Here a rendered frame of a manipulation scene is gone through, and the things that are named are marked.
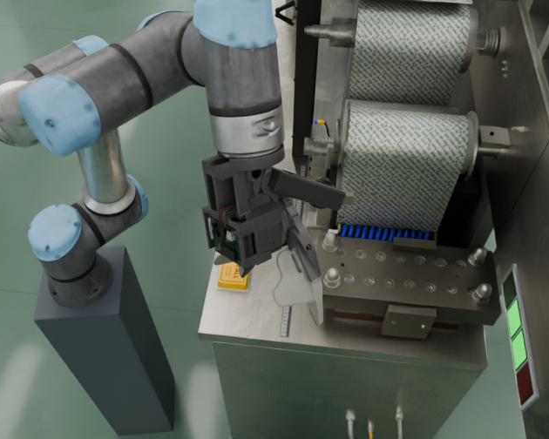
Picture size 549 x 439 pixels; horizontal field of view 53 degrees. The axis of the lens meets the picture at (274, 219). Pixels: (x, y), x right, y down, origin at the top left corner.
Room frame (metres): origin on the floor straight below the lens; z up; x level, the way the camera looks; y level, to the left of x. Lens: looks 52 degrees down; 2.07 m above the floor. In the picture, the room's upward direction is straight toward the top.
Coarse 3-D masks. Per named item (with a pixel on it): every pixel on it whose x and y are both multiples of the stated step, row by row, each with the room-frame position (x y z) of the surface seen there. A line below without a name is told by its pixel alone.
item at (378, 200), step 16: (352, 176) 0.79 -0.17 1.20; (368, 176) 0.79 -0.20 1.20; (368, 192) 0.79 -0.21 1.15; (384, 192) 0.79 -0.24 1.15; (400, 192) 0.78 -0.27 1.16; (416, 192) 0.78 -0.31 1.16; (432, 192) 0.77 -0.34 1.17; (448, 192) 0.77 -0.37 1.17; (352, 208) 0.79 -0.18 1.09; (368, 208) 0.79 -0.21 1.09; (384, 208) 0.78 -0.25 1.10; (400, 208) 0.78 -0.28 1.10; (416, 208) 0.78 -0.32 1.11; (432, 208) 0.77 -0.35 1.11; (336, 224) 0.80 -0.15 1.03; (352, 224) 0.79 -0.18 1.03; (368, 224) 0.79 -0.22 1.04; (384, 224) 0.78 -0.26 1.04; (400, 224) 0.78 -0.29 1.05; (416, 224) 0.78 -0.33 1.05; (432, 224) 0.77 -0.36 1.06
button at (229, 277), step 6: (222, 264) 0.75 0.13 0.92; (228, 264) 0.75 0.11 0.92; (234, 264) 0.75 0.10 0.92; (222, 270) 0.73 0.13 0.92; (228, 270) 0.73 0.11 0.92; (234, 270) 0.73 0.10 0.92; (222, 276) 0.71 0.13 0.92; (228, 276) 0.71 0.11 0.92; (234, 276) 0.71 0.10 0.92; (240, 276) 0.71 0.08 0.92; (246, 276) 0.71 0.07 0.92; (222, 282) 0.70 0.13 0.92; (228, 282) 0.70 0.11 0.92; (234, 282) 0.70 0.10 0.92; (240, 282) 0.70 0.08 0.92; (246, 282) 0.70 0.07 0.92; (240, 288) 0.69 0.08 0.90; (246, 288) 0.69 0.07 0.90
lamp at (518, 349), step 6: (522, 336) 0.42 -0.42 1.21; (516, 342) 0.42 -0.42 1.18; (522, 342) 0.41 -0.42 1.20; (516, 348) 0.41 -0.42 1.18; (522, 348) 0.40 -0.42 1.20; (516, 354) 0.40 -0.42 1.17; (522, 354) 0.39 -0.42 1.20; (516, 360) 0.39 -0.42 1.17; (522, 360) 0.38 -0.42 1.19; (516, 366) 0.38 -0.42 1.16
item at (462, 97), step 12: (468, 72) 1.24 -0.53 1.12; (456, 84) 1.32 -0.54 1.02; (468, 84) 1.21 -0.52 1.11; (456, 96) 1.28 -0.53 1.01; (468, 96) 1.17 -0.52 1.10; (468, 108) 1.14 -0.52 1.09; (480, 156) 0.93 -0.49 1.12; (480, 168) 0.90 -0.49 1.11; (480, 180) 0.87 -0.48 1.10; (480, 204) 0.81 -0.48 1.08; (480, 216) 0.79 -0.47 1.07; (468, 228) 0.82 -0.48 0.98; (480, 228) 0.78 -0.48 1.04; (492, 228) 0.77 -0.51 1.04; (468, 240) 0.79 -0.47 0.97; (480, 240) 0.77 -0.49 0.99
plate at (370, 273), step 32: (320, 256) 0.70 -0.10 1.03; (352, 256) 0.70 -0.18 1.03; (384, 256) 0.70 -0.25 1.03; (416, 256) 0.70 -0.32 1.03; (448, 256) 0.70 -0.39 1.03; (352, 288) 0.62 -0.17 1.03; (384, 288) 0.62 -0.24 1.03; (416, 288) 0.62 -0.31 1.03; (448, 288) 0.62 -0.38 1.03; (448, 320) 0.57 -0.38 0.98; (480, 320) 0.56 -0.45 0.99
